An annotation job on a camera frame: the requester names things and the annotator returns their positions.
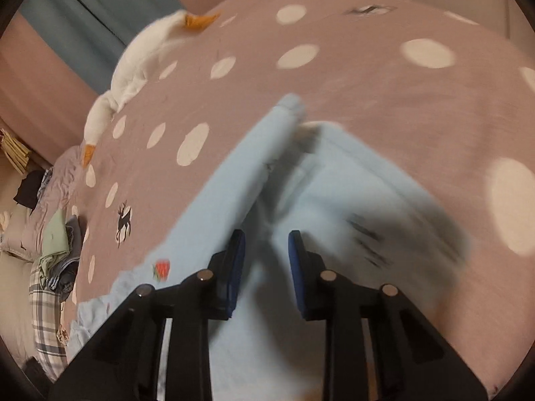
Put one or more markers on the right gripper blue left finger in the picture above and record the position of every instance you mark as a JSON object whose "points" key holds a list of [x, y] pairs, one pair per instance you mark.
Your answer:
{"points": [[121, 360]]}

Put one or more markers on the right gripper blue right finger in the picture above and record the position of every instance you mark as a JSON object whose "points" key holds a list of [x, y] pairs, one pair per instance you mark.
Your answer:
{"points": [[411, 358]]}

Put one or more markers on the light blue strawberry pants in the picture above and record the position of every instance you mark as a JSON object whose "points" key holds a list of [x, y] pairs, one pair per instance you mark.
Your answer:
{"points": [[361, 213]]}

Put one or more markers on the plaid pillow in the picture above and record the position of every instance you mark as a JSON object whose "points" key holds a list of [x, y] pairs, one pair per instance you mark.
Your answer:
{"points": [[48, 331]]}

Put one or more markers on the folded dark jeans stack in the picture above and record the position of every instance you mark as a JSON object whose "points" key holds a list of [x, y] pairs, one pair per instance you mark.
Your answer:
{"points": [[61, 276]]}

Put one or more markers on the folded green garment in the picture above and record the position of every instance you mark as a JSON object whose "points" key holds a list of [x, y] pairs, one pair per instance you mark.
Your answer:
{"points": [[55, 243]]}

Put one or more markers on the lilac crumpled blanket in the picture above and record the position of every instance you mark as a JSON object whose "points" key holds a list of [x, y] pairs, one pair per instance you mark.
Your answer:
{"points": [[66, 175]]}

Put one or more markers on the black garment on bed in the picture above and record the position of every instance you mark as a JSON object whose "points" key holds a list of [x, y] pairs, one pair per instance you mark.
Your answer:
{"points": [[27, 191]]}

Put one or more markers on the yellow tassel hanging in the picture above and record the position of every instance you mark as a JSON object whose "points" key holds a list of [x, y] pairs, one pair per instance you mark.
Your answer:
{"points": [[15, 151]]}

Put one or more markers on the pink polka dot duvet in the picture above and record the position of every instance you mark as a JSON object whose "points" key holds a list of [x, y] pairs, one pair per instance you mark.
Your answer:
{"points": [[396, 137]]}

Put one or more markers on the white goose plush toy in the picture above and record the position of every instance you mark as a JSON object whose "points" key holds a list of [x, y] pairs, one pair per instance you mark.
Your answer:
{"points": [[138, 62]]}

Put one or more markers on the blue curtain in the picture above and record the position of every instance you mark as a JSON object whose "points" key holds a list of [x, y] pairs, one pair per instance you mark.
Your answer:
{"points": [[91, 35]]}

